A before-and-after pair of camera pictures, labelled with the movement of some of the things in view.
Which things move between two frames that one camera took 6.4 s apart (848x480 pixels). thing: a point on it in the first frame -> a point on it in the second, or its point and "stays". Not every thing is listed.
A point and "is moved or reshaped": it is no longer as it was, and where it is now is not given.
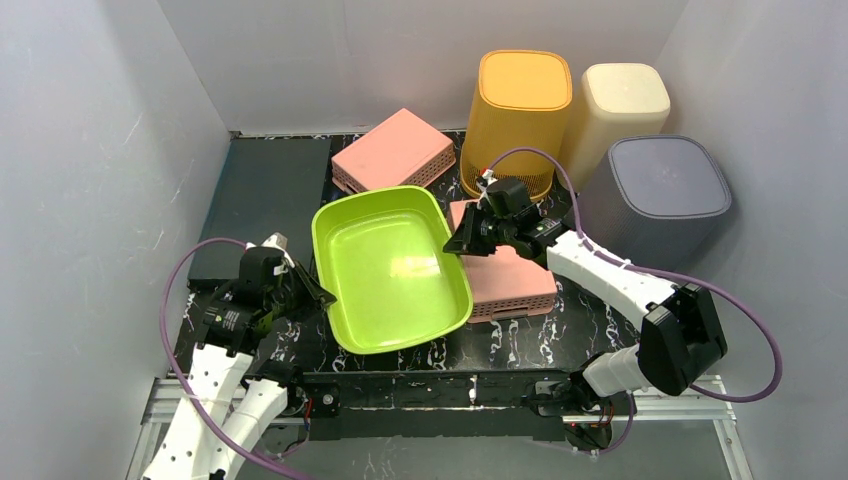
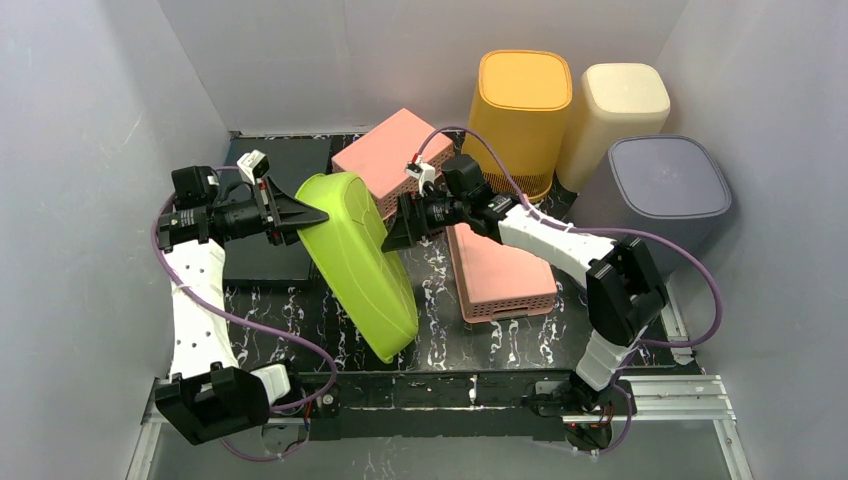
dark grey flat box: x=263 y=187 stays
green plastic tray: x=385 y=265 is moved or reshaped
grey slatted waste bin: x=656 y=201 stays
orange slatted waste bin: x=521 y=101 stays
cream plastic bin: x=613 y=101 stays
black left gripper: x=291 y=289 -> x=270 y=216
